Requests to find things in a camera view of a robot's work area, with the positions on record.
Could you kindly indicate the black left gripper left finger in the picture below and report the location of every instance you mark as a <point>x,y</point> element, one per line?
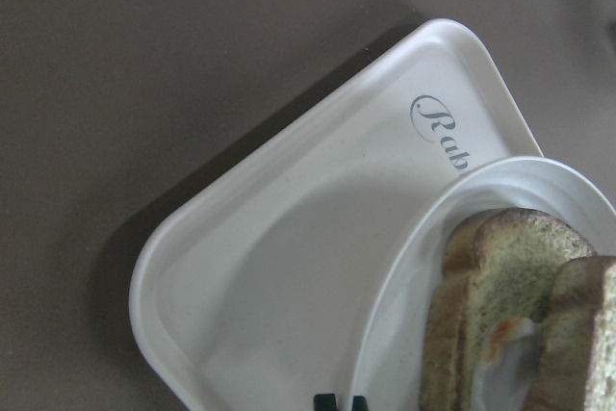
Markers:
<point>325,402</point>

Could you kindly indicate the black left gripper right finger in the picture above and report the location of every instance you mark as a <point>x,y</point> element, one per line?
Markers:
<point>359,403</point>

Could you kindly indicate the white round plate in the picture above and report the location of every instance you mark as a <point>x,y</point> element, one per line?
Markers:
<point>387,371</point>

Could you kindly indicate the cream rectangular tray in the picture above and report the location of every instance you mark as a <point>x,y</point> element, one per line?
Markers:
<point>259,292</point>

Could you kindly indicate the fried egg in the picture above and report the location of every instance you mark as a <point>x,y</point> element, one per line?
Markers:
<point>507,364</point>

